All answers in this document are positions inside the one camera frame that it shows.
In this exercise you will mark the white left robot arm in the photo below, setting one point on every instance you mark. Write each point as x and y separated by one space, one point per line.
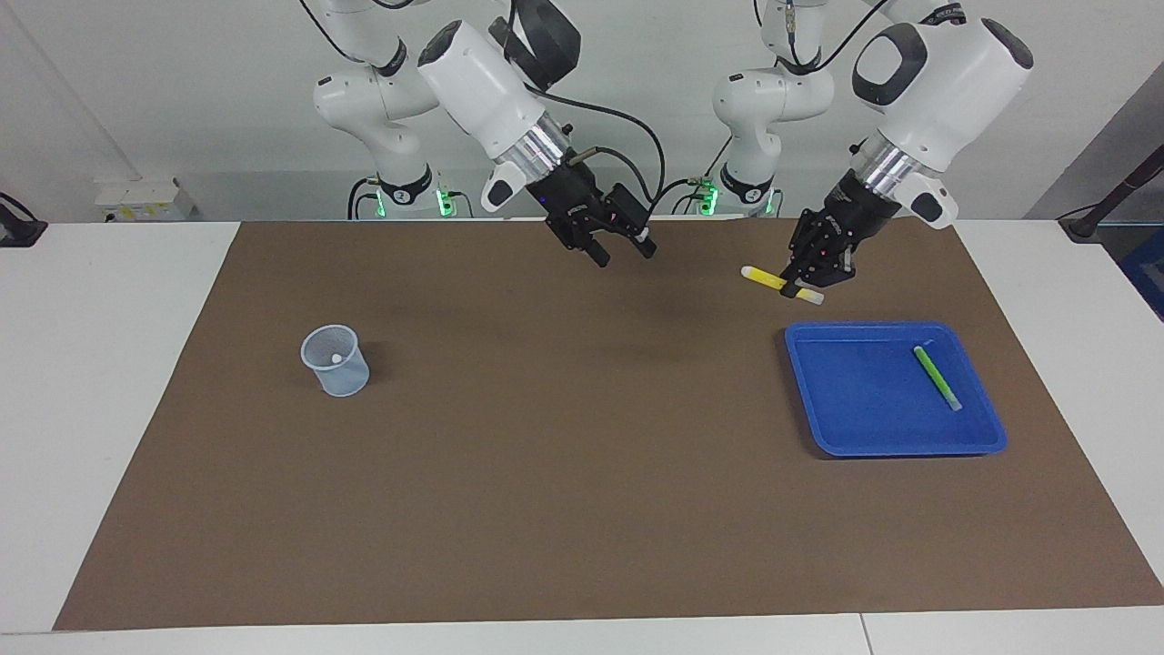
937 82

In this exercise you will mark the white wall socket box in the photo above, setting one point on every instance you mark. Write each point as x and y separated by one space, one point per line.
141 198

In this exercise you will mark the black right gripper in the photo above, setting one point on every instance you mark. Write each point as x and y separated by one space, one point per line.
573 196

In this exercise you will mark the black stand pole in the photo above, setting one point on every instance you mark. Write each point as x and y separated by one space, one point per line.
1114 196

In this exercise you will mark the black clamp mount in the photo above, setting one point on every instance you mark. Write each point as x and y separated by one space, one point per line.
16 229

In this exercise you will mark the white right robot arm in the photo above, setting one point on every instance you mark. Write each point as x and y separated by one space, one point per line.
482 82

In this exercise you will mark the brown table mat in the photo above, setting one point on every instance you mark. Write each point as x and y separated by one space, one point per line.
582 473

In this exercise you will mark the blue plastic tray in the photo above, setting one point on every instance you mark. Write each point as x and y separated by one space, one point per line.
873 428

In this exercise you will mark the yellow marker pen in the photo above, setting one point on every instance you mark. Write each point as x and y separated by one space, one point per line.
764 277

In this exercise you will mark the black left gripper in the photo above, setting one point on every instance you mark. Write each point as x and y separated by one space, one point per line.
855 209

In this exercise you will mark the translucent plastic cup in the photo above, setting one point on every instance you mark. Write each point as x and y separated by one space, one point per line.
338 373

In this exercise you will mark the green marker pen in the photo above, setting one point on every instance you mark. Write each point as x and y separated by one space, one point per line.
937 377

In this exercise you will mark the blue floor object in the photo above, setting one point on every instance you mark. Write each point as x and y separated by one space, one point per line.
1148 273

